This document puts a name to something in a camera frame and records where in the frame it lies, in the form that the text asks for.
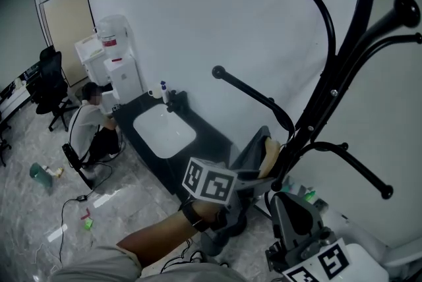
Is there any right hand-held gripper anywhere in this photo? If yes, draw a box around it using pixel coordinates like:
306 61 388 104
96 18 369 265
265 190 351 282

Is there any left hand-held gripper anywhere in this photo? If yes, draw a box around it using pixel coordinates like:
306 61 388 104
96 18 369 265
182 157 276 209

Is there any grey garment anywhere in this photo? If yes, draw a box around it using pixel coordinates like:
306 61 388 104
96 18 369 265
200 125 281 258

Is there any person's left forearm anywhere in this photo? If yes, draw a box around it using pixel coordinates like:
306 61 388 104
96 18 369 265
117 208 198 271

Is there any person's left hand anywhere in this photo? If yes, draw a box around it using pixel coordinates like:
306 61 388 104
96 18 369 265
194 200 231 229

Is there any black wristband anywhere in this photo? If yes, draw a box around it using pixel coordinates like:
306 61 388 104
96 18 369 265
179 200 212 233

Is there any black vanity cabinet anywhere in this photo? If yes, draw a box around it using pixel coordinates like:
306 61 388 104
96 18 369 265
111 89 237 206

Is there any teal bottle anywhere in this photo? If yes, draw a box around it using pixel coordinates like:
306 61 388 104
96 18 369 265
280 177 296 194

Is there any white sink basin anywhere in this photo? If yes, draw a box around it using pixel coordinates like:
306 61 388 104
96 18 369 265
132 105 198 159

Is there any black faucet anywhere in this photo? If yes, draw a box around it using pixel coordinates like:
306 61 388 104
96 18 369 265
166 90 190 114

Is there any white soap bottle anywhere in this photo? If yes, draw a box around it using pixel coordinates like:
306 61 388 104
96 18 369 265
160 80 171 104

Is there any white storage box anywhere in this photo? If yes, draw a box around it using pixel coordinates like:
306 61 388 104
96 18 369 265
100 92 116 114

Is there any white water dispenser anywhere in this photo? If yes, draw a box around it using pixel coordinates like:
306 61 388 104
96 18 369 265
104 55 144 104

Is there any person's grey shirt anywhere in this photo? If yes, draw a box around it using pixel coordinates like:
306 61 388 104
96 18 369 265
49 243 248 282

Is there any small yellow white object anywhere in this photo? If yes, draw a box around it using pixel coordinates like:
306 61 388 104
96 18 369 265
44 165 65 178

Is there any black coat rack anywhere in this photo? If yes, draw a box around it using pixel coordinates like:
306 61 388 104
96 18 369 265
212 0 422 200

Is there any large grey roller blind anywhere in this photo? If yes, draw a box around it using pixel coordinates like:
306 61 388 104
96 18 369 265
316 0 422 249

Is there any green plastic bin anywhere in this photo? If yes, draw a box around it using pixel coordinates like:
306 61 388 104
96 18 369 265
29 162 54 190

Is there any white sink cabinet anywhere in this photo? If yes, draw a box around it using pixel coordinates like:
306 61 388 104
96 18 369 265
74 33 109 84

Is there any clear water jug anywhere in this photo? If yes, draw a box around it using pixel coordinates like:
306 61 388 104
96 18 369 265
96 14 131 63

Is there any black office chair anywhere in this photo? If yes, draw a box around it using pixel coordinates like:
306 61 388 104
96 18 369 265
0 122 13 168
34 46 78 132

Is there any beige door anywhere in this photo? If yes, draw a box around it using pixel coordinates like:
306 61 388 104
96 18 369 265
38 0 97 88

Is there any low white cabinet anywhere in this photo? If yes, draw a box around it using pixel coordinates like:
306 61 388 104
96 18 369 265
0 78 33 117

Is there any dark roller blind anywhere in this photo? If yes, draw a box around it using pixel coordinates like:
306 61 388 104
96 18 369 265
0 0 51 94

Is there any black floor cable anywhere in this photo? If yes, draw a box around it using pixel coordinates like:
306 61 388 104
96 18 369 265
58 163 113 266

